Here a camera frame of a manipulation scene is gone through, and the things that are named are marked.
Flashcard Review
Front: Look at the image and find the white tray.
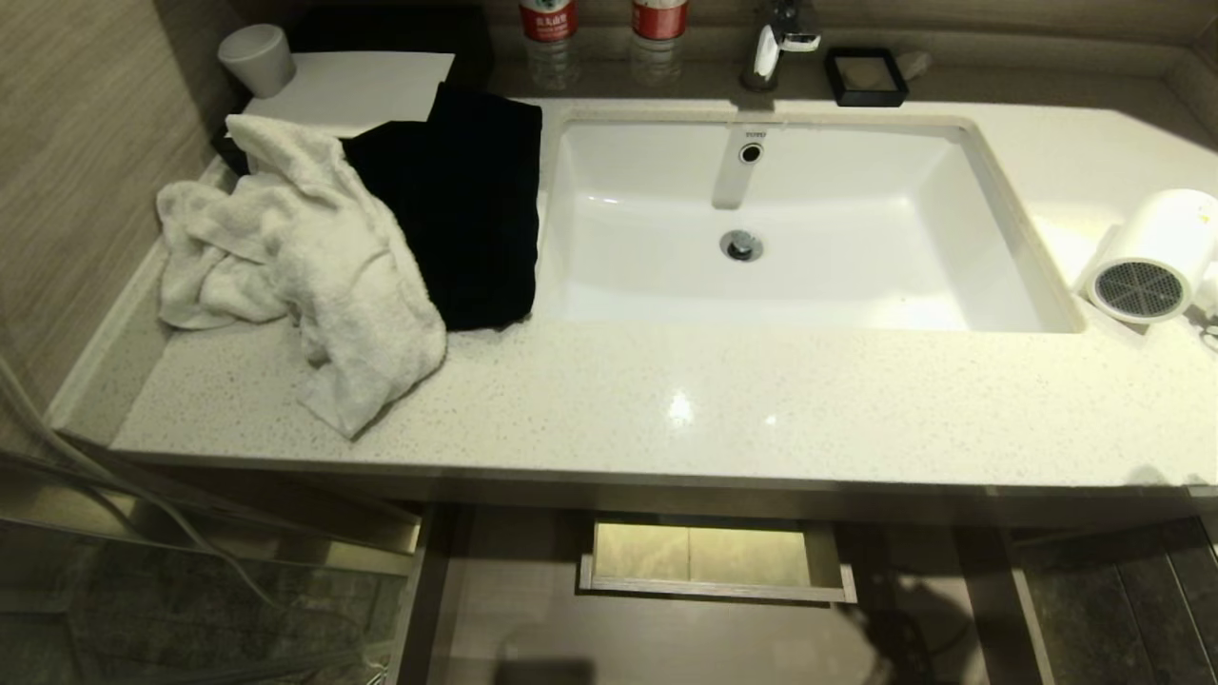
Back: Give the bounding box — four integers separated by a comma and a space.
243, 50, 457, 139

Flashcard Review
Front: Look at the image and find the small open drawer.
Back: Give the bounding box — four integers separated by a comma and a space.
578, 517, 858, 606

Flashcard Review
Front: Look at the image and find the chrome faucet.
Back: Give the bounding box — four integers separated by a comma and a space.
740, 0, 822, 94

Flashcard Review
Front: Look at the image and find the white sink basin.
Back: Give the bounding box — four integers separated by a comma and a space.
539, 112, 1088, 336

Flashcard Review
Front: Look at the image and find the white hair dryer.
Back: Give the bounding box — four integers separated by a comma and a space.
1075, 188, 1218, 326

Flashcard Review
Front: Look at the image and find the vanity cabinet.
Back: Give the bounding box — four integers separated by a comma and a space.
390, 466, 1218, 685

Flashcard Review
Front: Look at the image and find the white crumpled towel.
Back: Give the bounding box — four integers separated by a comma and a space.
156, 114, 448, 440

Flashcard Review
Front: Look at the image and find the black square soap dish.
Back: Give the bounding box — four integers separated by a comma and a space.
823, 48, 910, 108

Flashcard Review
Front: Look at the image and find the water bottle with red label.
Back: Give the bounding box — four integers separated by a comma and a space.
519, 0, 580, 92
631, 0, 689, 87

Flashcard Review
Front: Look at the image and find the grey cup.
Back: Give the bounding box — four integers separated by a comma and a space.
217, 24, 297, 100

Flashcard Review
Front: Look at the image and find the black folded towel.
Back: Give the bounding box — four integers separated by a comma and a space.
341, 83, 543, 332

